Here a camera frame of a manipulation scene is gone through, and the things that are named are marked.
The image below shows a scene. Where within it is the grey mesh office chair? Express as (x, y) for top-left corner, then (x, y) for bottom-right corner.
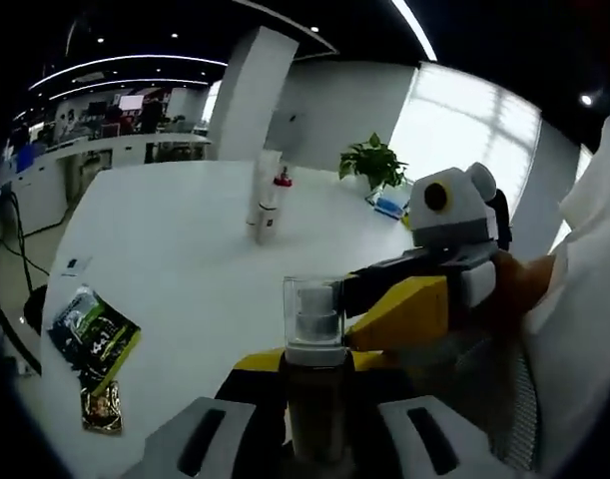
(397, 326), (544, 474)

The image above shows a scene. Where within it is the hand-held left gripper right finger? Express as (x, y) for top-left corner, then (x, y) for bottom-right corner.
(342, 349), (516, 479)

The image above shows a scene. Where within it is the green potted plant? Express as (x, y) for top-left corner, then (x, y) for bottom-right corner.
(336, 131), (411, 195)

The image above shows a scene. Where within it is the short red label skincare bottle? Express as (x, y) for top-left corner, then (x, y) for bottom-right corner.
(246, 151), (282, 240)

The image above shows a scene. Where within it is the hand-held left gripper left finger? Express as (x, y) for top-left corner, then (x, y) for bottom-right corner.
(118, 347), (292, 479)

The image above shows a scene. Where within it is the person's right hand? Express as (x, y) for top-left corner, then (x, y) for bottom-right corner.
(491, 247), (558, 326)

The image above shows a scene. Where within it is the blue bin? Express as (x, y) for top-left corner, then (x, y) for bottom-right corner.
(14, 146), (37, 175)

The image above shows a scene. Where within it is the green foil packet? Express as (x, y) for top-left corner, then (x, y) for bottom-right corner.
(46, 283), (142, 396)

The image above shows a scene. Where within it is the small clear packet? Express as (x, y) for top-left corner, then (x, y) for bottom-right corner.
(58, 253), (95, 278)

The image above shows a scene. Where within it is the gold foil packet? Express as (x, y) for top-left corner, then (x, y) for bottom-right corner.
(78, 379), (126, 438)

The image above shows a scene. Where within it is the bright window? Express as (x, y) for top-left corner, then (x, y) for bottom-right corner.
(387, 62), (544, 201)

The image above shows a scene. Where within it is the white office counter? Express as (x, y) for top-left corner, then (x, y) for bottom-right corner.
(0, 130), (215, 237)

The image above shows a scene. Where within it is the wide ceiling strip light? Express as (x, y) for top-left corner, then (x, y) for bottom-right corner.
(389, 0), (439, 62)

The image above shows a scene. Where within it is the person's white shirt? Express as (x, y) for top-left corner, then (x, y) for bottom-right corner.
(521, 112), (610, 468)

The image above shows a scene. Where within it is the tall red label skincare bottle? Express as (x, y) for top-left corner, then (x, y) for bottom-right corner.
(283, 275), (354, 463)

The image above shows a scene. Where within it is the red collar skincare bottle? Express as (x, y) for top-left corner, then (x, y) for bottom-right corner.
(258, 166), (297, 246)

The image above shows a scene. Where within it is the blue white pack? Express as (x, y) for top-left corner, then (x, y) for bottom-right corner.
(365, 191), (411, 222)

